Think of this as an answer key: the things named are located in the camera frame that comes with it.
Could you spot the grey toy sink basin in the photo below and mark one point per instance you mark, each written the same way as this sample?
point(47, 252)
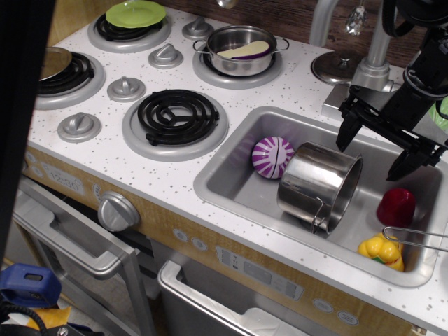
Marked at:
point(229, 181)

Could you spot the grey oven dial knob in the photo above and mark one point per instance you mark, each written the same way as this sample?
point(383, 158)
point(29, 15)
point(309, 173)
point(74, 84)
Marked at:
point(116, 213)

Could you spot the black back-left coil burner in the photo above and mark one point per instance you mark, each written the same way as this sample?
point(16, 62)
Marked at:
point(111, 32)

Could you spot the grey stove knob top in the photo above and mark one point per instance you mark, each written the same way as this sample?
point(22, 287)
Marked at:
point(198, 29)

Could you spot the green toy plate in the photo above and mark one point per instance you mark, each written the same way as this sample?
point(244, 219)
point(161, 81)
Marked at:
point(135, 14)

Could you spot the steel pot in sink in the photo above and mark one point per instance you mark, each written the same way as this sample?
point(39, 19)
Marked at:
point(318, 185)

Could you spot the steel pot on burner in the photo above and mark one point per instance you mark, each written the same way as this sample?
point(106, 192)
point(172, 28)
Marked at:
point(235, 36)

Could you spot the grey stove knob middle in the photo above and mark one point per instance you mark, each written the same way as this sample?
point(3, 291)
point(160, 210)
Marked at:
point(126, 89)

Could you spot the grey oven door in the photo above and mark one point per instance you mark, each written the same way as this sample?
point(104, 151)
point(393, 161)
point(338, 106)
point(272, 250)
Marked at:
point(99, 273)

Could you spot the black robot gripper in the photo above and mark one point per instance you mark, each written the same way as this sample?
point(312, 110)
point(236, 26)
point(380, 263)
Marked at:
point(395, 115)

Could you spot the black front coil burner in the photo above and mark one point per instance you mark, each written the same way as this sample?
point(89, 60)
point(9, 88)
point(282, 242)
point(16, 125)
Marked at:
point(177, 117)

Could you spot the grey dishwasher door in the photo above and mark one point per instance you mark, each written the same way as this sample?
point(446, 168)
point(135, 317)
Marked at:
point(200, 301)

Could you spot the silver toy faucet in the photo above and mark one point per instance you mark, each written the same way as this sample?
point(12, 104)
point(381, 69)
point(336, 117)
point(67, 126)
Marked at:
point(372, 71)

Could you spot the steel pan on left burner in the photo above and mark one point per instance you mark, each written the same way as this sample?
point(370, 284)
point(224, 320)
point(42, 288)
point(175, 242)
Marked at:
point(55, 61)

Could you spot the toy eggplant slice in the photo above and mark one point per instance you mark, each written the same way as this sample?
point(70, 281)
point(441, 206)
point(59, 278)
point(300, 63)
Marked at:
point(249, 51)

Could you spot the red toy pepper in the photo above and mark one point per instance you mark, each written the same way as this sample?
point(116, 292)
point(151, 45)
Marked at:
point(397, 208)

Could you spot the steel pot lid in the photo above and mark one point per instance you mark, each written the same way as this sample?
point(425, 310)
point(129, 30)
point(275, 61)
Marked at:
point(336, 67)

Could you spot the grey stove knob upper-middle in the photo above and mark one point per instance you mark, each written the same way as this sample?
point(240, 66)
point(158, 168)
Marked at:
point(166, 57)

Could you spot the crystal pendant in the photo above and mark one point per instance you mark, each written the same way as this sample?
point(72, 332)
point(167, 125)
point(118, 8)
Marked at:
point(355, 22)

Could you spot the wire utensil handle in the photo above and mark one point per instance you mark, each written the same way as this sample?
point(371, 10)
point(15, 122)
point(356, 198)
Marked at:
point(412, 237)

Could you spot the yellow toy pepper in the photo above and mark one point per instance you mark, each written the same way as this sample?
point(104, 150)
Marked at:
point(384, 251)

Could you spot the black left coil burner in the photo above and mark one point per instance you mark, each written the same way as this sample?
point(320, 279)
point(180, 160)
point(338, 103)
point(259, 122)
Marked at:
point(78, 72)

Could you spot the blue clamp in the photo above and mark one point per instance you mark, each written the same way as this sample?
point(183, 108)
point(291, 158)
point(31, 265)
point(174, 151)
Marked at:
point(30, 286)

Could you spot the purple white striped ball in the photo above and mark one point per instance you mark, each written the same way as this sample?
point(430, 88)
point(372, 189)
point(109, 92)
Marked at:
point(271, 155)

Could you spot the green toy object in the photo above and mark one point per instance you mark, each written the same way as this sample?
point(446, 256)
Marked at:
point(438, 114)

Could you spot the grey stove knob lower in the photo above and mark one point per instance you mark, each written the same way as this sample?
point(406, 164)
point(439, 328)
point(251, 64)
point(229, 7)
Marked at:
point(79, 127)

